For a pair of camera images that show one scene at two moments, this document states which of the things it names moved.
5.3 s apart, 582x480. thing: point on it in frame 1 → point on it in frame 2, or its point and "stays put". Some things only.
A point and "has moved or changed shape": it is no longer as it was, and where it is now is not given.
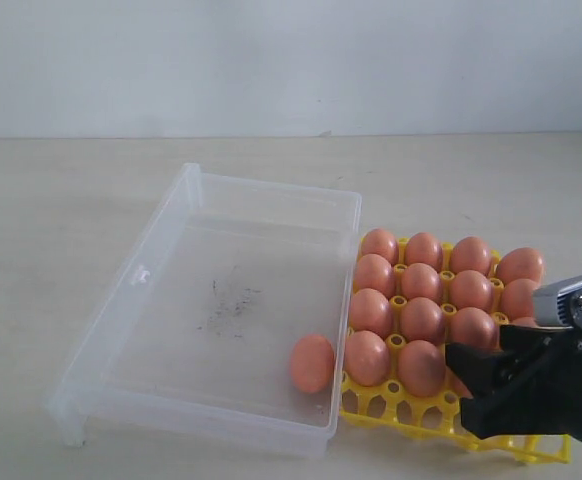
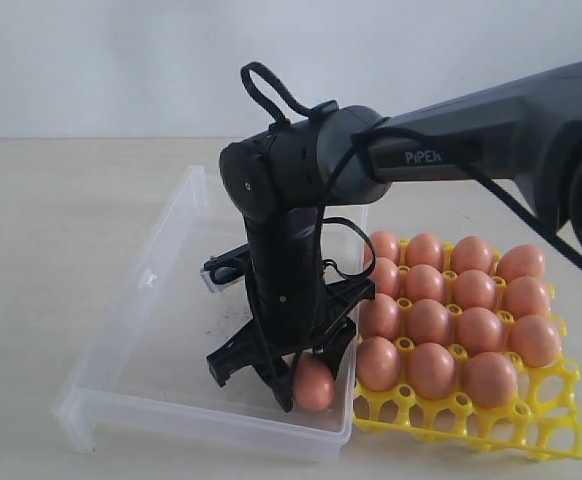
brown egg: x=375 y=272 stays put
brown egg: x=471 y=290 stays put
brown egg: x=378 y=241 stays put
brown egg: x=423 y=248 stays put
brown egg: x=422 y=319 has moved or changed shape
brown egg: x=521 y=263 stays put
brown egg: x=312 y=363 has moved or changed shape
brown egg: x=448 y=381 has moved or changed shape
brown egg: x=370 y=311 has moved or changed shape
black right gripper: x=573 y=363 → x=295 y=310
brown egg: x=518 y=298 stays put
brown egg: x=367 y=359 has moved or changed shape
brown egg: x=421 y=367 has moved or changed shape
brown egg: x=469 y=253 stays put
